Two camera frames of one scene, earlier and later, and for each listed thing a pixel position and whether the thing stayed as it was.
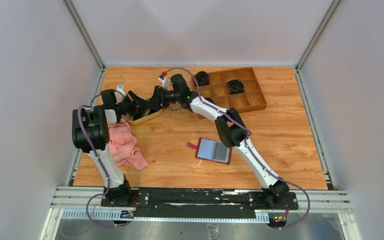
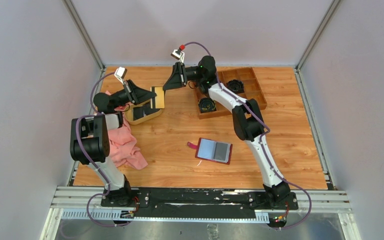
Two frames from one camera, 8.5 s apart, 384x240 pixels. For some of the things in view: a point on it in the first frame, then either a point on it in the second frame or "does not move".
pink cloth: x=123 y=145 does not move
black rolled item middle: x=235 y=86 does not move
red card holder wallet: x=212 y=150 does not move
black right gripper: x=158 y=99 → x=179 y=78
